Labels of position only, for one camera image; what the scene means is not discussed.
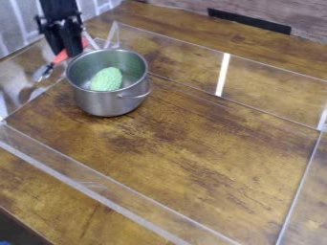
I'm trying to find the clear acrylic corner bracket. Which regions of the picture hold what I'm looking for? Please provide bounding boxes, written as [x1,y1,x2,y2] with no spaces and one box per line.
[81,21,120,50]

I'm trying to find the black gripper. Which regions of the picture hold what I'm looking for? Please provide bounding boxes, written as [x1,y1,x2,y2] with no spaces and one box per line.
[35,0,83,57]

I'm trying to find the black strip on table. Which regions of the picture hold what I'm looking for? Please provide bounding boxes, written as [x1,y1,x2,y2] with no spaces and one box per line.
[207,8,291,35]

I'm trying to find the green bumpy toy gourd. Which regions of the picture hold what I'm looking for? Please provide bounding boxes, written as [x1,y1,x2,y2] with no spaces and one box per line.
[89,67,123,91]

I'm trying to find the stainless steel pot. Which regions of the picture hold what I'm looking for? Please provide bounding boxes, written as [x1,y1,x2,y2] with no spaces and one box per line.
[65,49,151,117]

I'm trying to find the clear acrylic tray enclosure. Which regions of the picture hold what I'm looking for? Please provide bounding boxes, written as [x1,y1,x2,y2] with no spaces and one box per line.
[0,22,327,245]

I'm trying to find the pink handled metal spoon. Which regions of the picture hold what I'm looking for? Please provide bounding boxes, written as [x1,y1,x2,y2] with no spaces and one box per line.
[35,35,92,84]

